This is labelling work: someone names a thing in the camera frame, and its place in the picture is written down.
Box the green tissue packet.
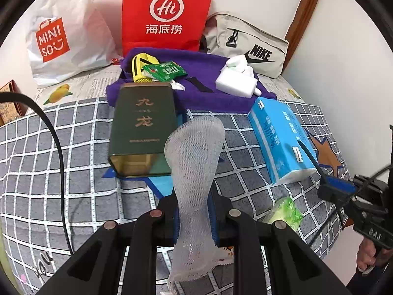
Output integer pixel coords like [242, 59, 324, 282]
[262, 196, 303, 232]

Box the white foam mesh sleeve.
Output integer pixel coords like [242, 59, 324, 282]
[165, 115, 225, 285]

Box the black strap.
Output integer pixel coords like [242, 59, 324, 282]
[186, 76, 215, 93]

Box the green card packet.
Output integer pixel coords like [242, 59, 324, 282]
[142, 61, 188, 82]

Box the yellow Adidas mini bag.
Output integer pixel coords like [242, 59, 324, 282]
[131, 53, 159, 83]

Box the white glove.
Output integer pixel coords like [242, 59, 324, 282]
[226, 55, 262, 96]

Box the person's right hand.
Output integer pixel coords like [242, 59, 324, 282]
[356, 238, 385, 272]

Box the blue tissue pack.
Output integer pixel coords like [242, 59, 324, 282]
[248, 97, 316, 185]

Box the dark green tea tin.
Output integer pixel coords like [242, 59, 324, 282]
[108, 82, 178, 178]

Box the grey checked tablecloth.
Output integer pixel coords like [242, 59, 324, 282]
[1, 98, 342, 294]

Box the purple towel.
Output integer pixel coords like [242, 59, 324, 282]
[106, 47, 278, 113]

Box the newspaper with lemon print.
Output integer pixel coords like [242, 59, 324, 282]
[34, 65, 305, 107]

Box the beige Nike pouch bag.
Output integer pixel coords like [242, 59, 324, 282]
[204, 12, 288, 79]

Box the brown patterned box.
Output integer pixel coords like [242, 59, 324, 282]
[0, 80, 27, 126]

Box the red Haidilao paper bag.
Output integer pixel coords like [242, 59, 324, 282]
[121, 0, 212, 55]

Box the white Miniso plastic bag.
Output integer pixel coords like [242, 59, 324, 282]
[26, 0, 120, 88]

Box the brown wooden door frame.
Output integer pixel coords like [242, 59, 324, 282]
[282, 0, 318, 70]

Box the black cable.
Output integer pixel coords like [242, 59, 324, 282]
[0, 91, 75, 256]

